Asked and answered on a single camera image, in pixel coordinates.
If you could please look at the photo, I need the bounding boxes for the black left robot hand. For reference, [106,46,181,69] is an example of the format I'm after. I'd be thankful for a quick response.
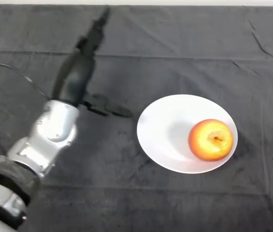
[51,7,133,118]

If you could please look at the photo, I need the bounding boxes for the red yellow apple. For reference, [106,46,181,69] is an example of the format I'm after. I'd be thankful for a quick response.
[188,118,234,162]

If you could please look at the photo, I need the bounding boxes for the white round plate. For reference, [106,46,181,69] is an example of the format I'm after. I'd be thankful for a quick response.
[136,94,238,174]

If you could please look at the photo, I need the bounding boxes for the black cloth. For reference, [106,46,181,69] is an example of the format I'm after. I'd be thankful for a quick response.
[0,4,273,232]

